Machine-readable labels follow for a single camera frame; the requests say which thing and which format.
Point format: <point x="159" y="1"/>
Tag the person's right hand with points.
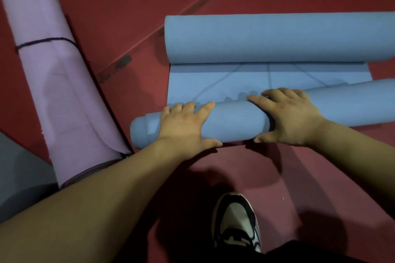
<point x="293" y="121"/>

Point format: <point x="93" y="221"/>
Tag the person's left hand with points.
<point x="180" y="131"/>

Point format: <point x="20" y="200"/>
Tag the person's right little finger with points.
<point x="304" y="95"/>

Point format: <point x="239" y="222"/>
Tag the person's right middle finger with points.
<point x="273" y="93"/>

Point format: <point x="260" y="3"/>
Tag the person's left middle finger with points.
<point x="189" y="108"/>

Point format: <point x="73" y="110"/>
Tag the person's left little finger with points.
<point x="165" y="111"/>

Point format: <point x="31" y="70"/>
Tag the person's right thumb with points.
<point x="264" y="138"/>

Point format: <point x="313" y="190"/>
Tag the person's left thumb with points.
<point x="211" y="144"/>

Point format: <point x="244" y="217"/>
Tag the blue yoga mat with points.
<point x="240" y="37"/>

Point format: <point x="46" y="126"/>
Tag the person's left forearm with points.
<point x="101" y="198"/>

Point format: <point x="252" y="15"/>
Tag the person's right forearm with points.
<point x="358" y="155"/>

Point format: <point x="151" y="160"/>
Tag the black and white sneaker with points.
<point x="236" y="222"/>

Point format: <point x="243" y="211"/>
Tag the purple rolled yoga mat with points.
<point x="58" y="87"/>

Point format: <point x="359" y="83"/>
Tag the grey floor mat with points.
<point x="21" y="179"/>

